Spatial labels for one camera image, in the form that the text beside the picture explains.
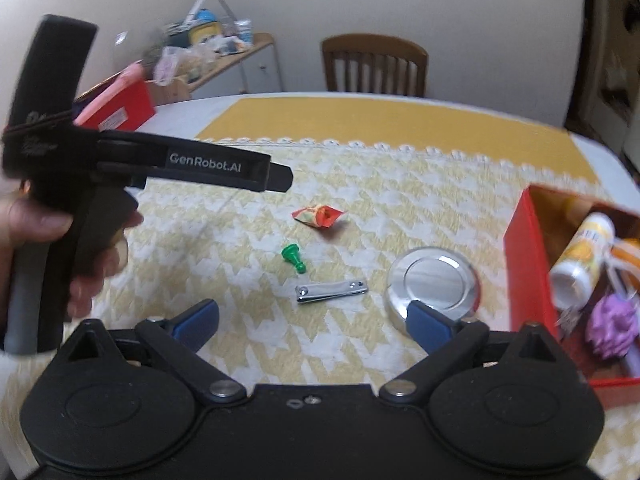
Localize person's left hand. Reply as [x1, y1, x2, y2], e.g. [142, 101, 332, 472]
[0, 180, 147, 319]

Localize white round sunglasses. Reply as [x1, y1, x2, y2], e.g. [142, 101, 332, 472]
[602, 252, 640, 311]

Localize red storage box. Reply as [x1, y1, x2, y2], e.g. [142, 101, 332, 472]
[502, 184, 640, 389]

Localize white wooden side cabinet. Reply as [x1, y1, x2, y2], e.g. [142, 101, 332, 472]
[190, 32, 283, 101]

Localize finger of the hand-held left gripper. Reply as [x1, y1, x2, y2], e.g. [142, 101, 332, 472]
[269, 162, 294, 194]

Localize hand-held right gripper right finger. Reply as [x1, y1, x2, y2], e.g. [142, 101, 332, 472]
[378, 300, 576, 404]

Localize white yellow bottle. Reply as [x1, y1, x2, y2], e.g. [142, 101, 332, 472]
[549, 212, 617, 311]

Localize wooden chair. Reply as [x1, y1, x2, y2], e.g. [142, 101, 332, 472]
[321, 34, 429, 98]

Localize purple blue toy figure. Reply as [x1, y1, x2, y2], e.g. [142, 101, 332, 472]
[584, 294, 637, 361]

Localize wooden box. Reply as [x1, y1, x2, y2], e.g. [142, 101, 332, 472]
[147, 77, 192, 104]

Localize clear plastic bags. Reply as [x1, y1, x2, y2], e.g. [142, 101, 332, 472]
[150, 45, 221, 84]

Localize silver nail clipper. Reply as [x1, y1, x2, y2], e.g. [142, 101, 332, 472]
[295, 281, 367, 305]

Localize green pawn piece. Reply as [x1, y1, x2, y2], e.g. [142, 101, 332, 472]
[281, 243, 307, 275]

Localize yellow houndstooth tablecloth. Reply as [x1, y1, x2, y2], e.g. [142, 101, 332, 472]
[0, 92, 640, 411]

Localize red snack packet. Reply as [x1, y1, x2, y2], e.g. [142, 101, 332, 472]
[291, 204, 347, 229]

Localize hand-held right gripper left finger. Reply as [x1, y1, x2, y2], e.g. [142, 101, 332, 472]
[55, 298, 248, 404]

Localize red cardboard box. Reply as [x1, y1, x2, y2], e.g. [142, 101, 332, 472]
[75, 77, 157, 132]

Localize round silver metal tin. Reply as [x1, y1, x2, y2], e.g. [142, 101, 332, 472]
[382, 246, 482, 333]

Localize blue yellow container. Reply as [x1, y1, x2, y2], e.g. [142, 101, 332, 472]
[192, 10, 223, 47]

